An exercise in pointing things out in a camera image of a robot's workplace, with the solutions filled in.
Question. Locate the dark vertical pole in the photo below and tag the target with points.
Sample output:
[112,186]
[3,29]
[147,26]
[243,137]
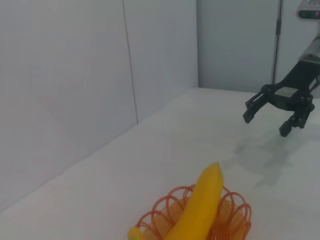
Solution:
[278,27]

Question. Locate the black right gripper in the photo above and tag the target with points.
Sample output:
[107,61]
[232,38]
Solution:
[297,85]

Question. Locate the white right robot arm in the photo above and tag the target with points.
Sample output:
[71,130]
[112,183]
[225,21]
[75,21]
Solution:
[312,50]

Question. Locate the yellow banana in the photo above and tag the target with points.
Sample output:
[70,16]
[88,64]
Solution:
[200,207]

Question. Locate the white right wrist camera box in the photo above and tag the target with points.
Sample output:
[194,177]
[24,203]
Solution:
[308,12]

